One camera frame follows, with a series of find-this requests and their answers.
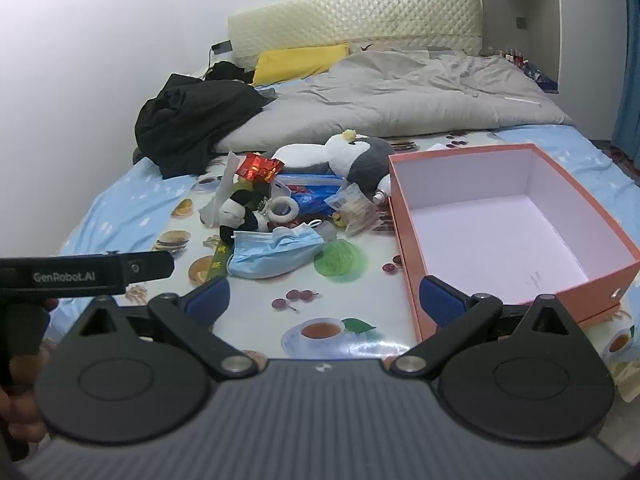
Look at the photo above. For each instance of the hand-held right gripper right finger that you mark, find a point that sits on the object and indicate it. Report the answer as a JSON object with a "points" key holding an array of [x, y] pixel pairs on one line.
{"points": [[441, 305]]}

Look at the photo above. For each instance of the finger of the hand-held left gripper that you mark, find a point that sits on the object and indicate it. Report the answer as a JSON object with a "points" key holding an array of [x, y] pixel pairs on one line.
{"points": [[145, 266]]}

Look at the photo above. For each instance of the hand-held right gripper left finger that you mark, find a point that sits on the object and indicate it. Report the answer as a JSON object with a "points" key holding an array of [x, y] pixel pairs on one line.
{"points": [[210, 301]]}

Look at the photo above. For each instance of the blue face mask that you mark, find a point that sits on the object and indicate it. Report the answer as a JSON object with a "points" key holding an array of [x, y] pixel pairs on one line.
{"points": [[272, 255]]}

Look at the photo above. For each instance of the black white panda plush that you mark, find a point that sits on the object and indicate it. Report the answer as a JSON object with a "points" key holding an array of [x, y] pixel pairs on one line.
{"points": [[240, 207]]}

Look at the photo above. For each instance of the salmon cardboard box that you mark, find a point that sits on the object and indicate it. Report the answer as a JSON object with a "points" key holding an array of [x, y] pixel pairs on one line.
{"points": [[500, 220]]}

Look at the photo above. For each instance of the blue plastic bag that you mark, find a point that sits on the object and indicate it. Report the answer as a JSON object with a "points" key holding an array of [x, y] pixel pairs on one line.
{"points": [[312, 192]]}

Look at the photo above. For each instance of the person's left hand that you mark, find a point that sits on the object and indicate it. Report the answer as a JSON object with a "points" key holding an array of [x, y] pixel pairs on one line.
{"points": [[25, 371]]}

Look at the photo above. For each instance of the green embroidered plush toy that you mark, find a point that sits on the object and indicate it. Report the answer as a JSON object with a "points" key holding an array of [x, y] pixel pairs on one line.
{"points": [[219, 261]]}

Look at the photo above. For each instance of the fruit printed plastic sheet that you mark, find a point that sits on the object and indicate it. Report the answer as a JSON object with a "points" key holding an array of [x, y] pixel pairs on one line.
{"points": [[350, 300]]}

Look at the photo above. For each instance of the white plastic bag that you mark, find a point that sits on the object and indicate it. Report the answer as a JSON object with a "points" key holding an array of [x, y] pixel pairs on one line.
{"points": [[226, 175]]}

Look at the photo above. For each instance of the white bottle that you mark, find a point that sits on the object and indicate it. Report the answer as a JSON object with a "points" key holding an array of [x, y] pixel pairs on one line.
{"points": [[382, 192]]}

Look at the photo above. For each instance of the clear snack packet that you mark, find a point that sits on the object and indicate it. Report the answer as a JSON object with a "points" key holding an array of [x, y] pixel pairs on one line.
{"points": [[355, 207]]}

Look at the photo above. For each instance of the red foil packet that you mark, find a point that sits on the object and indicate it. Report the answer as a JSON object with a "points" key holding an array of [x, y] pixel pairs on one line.
{"points": [[257, 169]]}

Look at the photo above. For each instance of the black clothing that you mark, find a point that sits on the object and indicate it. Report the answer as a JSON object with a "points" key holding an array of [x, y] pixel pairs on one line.
{"points": [[195, 115]]}

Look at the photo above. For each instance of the grey white penguin plush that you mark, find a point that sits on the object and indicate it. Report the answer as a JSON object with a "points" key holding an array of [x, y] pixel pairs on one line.
{"points": [[345, 157]]}

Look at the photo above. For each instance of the grey duvet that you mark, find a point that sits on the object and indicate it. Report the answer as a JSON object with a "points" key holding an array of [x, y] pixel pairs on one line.
{"points": [[400, 95]]}

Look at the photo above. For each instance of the yellow cloth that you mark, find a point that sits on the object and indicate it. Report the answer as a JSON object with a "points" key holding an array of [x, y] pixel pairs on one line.
{"points": [[295, 62]]}

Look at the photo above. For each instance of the group of small bottles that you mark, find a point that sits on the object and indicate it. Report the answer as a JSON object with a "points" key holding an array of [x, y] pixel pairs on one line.
{"points": [[525, 62]]}

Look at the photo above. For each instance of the cream quilted headboard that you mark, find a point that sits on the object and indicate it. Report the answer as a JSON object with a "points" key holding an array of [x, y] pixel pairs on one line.
{"points": [[360, 17]]}

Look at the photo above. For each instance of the blue curtain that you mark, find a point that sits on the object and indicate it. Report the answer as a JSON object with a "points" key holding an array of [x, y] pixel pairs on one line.
{"points": [[630, 60]]}

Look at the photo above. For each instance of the white cabinet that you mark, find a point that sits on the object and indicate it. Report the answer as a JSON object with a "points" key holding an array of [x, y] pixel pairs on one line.
{"points": [[540, 5]]}

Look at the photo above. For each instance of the wall socket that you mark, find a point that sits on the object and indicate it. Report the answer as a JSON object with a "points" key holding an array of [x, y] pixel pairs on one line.
{"points": [[521, 22]]}

